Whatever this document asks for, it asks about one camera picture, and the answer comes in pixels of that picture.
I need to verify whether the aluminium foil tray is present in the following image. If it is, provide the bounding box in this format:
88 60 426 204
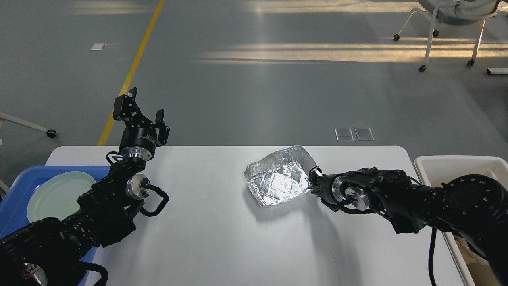
243 145 317 207

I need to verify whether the white plastic bin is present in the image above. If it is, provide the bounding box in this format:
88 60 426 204
414 155 508 286

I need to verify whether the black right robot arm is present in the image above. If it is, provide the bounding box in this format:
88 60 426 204
308 166 508 286

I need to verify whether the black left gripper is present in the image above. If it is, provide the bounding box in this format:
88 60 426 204
112 87 170 162

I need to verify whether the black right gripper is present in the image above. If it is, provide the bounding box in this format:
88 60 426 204
309 167 344 205

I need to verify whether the blue plastic tray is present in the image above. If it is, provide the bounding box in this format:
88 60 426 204
1 166 113 286

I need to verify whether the light green plate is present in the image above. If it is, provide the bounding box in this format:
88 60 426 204
27 171 96 223

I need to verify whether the white bar on floor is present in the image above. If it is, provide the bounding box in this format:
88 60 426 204
486 68 508 75

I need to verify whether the white chair at left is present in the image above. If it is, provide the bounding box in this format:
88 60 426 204
0 112 57 196

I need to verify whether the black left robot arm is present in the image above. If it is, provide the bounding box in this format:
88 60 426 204
1 87 170 286

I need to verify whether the white office chair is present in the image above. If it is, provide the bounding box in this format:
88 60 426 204
393 0 500 72

